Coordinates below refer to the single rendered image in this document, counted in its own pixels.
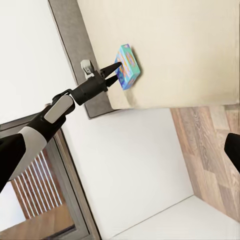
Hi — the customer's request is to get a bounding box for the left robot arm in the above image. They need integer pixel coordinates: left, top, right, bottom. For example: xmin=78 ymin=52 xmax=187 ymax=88
xmin=9 ymin=59 xmax=122 ymax=181

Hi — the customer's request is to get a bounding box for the board game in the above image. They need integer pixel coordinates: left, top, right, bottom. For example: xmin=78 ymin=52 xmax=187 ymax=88
xmin=114 ymin=44 xmax=141 ymax=91

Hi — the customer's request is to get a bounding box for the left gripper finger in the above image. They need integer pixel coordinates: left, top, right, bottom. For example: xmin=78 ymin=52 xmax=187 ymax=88
xmin=105 ymin=75 xmax=119 ymax=88
xmin=99 ymin=62 xmax=122 ymax=83

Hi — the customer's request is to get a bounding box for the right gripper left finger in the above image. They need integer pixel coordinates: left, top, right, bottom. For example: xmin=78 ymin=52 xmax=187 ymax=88
xmin=0 ymin=132 xmax=26 ymax=193

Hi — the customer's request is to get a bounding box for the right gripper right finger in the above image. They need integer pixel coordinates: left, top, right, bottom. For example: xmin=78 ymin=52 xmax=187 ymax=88
xmin=224 ymin=132 xmax=240 ymax=173

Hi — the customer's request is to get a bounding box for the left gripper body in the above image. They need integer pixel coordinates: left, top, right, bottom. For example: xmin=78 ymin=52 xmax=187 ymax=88
xmin=80 ymin=71 xmax=108 ymax=100

